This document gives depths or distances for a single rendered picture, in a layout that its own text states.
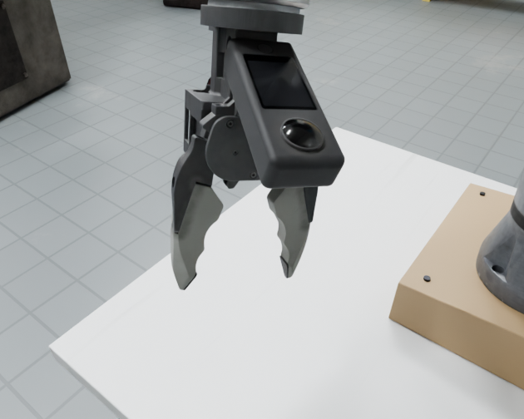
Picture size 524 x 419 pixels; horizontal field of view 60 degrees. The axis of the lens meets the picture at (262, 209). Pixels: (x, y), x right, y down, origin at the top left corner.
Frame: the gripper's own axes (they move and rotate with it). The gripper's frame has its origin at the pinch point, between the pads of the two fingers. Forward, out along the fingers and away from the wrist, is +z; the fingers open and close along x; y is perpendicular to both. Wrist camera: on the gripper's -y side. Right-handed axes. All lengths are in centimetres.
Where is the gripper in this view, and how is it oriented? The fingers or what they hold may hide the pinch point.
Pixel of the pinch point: (240, 277)
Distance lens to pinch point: 37.5
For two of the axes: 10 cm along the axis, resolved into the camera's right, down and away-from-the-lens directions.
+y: -3.5, -3.8, 8.6
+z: -0.9, 9.2, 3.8
